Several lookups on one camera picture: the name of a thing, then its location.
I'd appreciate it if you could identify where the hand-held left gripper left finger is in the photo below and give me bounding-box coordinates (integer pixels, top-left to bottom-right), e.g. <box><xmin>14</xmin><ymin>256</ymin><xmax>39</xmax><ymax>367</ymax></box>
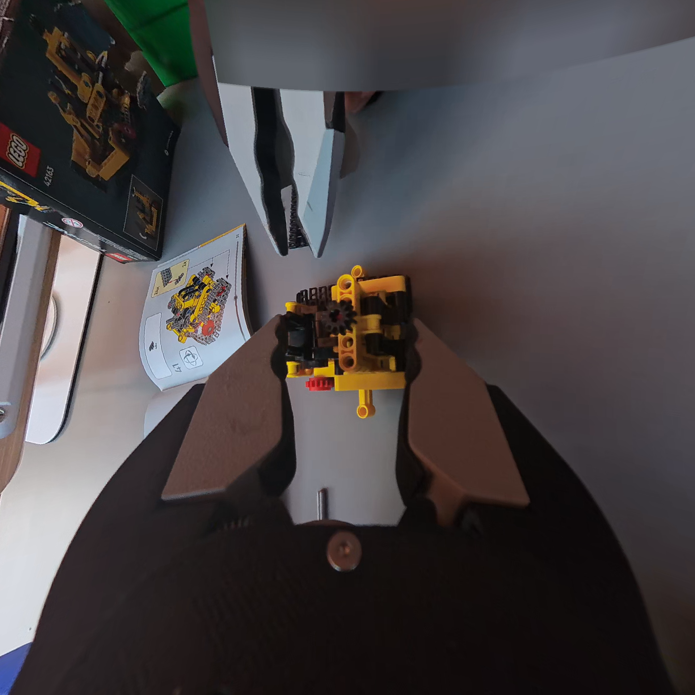
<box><xmin>161</xmin><ymin>316</ymin><xmax>298</xmax><ymax>503</ymax></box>

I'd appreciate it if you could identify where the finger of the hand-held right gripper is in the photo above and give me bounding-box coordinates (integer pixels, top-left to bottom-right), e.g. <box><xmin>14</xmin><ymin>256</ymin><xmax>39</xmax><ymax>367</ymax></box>
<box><xmin>209</xmin><ymin>81</ymin><xmax>298</xmax><ymax>257</ymax></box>
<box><xmin>279</xmin><ymin>89</ymin><xmax>359</xmax><ymax>259</ymax></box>

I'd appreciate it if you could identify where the green storage bin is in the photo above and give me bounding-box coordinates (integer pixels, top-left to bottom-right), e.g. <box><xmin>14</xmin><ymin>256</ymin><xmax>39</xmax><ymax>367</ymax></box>
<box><xmin>103</xmin><ymin>0</ymin><xmax>199</xmax><ymax>88</ymax></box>

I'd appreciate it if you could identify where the yellow lego bulldozer model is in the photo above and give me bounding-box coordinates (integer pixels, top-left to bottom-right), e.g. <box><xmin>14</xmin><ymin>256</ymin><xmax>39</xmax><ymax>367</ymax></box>
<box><xmin>282</xmin><ymin>265</ymin><xmax>412</xmax><ymax>420</ymax></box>

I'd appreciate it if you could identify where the lego instruction booklet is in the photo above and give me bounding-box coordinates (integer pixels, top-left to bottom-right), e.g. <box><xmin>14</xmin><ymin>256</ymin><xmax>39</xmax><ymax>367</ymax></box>
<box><xmin>138</xmin><ymin>223</ymin><xmax>254</xmax><ymax>439</ymax></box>

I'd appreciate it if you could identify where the silver monitor stand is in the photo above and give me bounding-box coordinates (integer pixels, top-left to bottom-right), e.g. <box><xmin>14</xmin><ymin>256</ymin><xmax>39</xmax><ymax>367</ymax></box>
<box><xmin>24</xmin><ymin>233</ymin><xmax>104</xmax><ymax>446</ymax></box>

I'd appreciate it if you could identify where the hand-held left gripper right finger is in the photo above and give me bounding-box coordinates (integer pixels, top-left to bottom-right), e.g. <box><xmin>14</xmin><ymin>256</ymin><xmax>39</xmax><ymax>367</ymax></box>
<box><xmin>394</xmin><ymin>317</ymin><xmax>531</xmax><ymax>527</ymax></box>

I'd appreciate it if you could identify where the dark lego set box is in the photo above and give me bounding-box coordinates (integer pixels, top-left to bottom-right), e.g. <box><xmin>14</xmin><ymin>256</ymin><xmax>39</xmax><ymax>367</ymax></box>
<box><xmin>0</xmin><ymin>0</ymin><xmax>181</xmax><ymax>262</ymax></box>

